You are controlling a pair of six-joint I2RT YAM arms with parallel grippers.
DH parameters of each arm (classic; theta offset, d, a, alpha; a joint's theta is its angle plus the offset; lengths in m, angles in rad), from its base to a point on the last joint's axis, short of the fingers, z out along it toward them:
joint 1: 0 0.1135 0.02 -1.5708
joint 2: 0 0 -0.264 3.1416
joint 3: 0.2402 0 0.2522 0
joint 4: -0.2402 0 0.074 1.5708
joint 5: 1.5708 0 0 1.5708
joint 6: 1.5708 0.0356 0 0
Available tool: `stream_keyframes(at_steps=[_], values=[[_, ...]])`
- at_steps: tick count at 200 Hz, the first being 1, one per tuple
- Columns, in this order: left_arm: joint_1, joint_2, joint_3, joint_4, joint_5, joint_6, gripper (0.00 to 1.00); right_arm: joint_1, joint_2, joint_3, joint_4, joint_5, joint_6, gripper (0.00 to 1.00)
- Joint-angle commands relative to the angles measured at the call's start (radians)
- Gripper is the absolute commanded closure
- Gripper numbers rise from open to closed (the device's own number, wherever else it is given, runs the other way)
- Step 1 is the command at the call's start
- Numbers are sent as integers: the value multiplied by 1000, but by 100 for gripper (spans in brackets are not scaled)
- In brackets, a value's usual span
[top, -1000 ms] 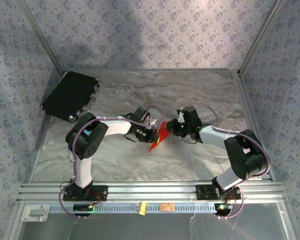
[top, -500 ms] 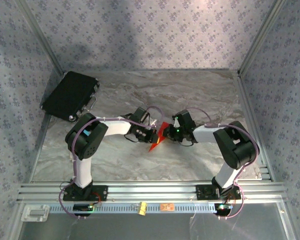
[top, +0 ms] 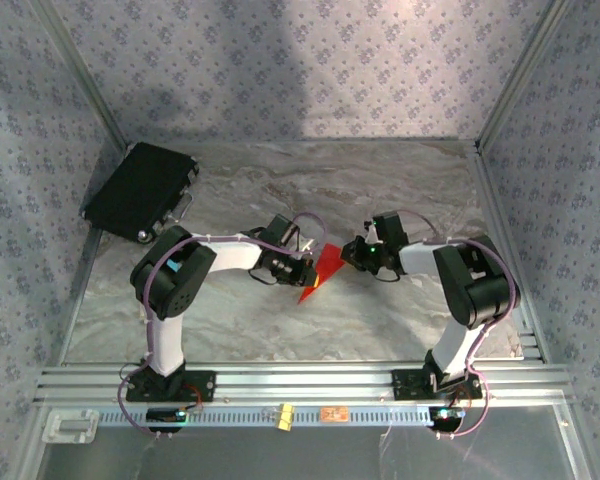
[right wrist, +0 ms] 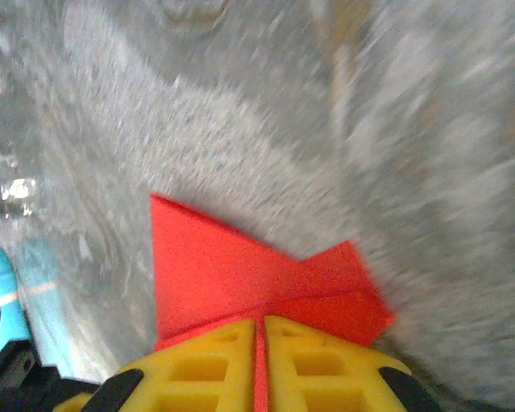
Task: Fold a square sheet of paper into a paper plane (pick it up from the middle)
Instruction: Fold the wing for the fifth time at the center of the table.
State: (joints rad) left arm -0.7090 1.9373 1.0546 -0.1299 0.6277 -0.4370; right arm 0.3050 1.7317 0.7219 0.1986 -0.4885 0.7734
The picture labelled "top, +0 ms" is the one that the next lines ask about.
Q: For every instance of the right circuit board with LED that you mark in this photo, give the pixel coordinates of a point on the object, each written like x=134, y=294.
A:
x=446, y=417

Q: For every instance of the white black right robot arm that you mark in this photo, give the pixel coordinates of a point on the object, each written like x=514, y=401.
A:
x=415, y=257

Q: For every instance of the orange label tag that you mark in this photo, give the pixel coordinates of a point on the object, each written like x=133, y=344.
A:
x=335, y=414

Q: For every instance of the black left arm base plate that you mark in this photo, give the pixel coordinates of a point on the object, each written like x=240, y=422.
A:
x=205, y=387

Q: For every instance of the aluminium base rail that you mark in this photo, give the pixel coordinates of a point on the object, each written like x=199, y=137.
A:
x=305, y=382

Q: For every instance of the red paper sheet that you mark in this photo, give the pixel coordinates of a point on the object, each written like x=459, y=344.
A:
x=327, y=267

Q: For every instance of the white plastic bracket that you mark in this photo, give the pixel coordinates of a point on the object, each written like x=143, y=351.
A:
x=70, y=426

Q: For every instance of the circuit board with led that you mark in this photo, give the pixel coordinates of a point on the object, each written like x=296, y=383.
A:
x=165, y=415
x=446, y=417

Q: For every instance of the yellow connector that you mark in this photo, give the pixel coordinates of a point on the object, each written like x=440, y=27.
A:
x=284, y=417

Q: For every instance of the aluminium frame post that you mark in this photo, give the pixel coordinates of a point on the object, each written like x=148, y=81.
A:
x=87, y=82
x=520, y=75

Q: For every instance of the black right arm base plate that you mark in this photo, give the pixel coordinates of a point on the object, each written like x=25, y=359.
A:
x=410, y=385

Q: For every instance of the left circuit board with LED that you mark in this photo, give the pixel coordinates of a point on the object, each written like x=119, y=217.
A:
x=165, y=415

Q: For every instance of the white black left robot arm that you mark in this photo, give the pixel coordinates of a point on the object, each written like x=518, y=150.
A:
x=230, y=255

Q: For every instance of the black hard case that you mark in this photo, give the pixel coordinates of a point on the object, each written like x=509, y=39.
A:
x=137, y=190

